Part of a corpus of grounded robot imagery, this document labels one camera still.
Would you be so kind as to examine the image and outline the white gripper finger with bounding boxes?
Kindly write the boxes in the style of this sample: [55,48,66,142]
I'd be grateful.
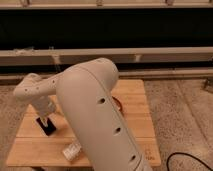
[53,108,64,116]
[40,117,48,126]

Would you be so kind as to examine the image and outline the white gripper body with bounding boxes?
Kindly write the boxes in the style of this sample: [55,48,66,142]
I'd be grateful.
[31,96,54,117]

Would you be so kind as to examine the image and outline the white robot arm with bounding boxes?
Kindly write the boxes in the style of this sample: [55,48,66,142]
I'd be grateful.
[14,58,153,171]

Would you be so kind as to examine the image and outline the wooden table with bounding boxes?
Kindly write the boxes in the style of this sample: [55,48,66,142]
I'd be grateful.
[6,79,161,168]

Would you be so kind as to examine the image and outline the clear plastic bottle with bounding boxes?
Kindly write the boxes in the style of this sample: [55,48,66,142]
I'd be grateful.
[63,141,81,161]

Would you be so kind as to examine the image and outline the black floor cable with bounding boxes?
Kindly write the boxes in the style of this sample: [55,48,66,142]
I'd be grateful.
[166,152,213,171]

